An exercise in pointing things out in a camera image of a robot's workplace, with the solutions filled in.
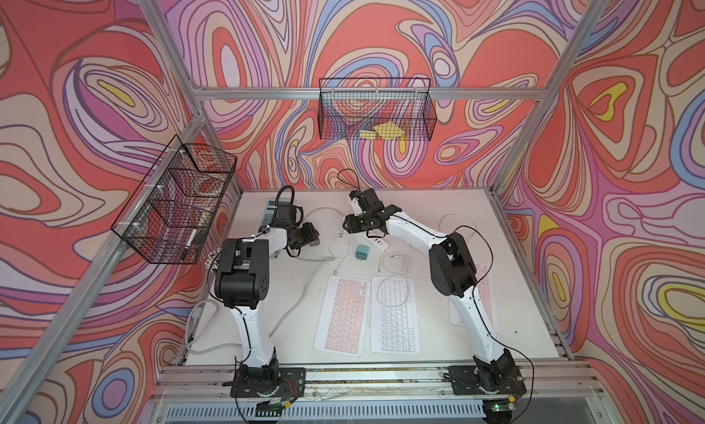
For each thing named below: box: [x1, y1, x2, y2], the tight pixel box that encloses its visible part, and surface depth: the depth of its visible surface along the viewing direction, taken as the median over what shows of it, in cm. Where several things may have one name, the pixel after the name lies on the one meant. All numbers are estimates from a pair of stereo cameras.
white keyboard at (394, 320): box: [369, 276, 421, 356], surface depth 86 cm
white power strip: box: [356, 231, 390, 258], surface depth 103 cm
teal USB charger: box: [355, 244, 370, 262], surface depth 101 cm
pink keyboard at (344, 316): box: [313, 275, 371, 358], surface depth 86 cm
